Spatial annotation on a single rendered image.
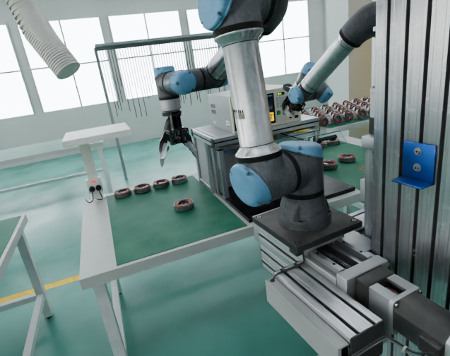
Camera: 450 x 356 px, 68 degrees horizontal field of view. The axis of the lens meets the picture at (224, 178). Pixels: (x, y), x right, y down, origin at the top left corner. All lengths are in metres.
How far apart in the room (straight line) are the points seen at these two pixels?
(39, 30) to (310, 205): 1.92
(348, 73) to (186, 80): 4.75
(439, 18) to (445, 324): 0.57
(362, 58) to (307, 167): 5.06
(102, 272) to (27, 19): 1.56
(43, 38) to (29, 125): 5.82
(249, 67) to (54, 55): 1.68
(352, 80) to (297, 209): 4.92
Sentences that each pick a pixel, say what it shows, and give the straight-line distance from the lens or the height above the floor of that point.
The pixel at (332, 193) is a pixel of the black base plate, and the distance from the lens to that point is 1.84.
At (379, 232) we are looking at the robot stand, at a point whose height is 1.01.
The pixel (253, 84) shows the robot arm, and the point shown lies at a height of 1.44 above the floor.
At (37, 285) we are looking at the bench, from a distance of 2.61.
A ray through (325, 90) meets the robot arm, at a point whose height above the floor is 1.32.
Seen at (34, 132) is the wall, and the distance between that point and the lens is 8.11.
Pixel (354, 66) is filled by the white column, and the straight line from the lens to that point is 5.78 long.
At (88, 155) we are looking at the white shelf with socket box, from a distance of 2.27.
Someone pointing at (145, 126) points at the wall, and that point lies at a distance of 8.10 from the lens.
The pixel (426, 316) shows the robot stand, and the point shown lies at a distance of 0.79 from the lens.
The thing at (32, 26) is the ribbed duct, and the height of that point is 1.83.
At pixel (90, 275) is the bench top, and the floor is 0.75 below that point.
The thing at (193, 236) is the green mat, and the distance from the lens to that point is 1.58.
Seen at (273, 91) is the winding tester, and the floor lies 1.31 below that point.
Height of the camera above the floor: 1.49
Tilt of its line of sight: 19 degrees down
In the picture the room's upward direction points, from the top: 8 degrees counter-clockwise
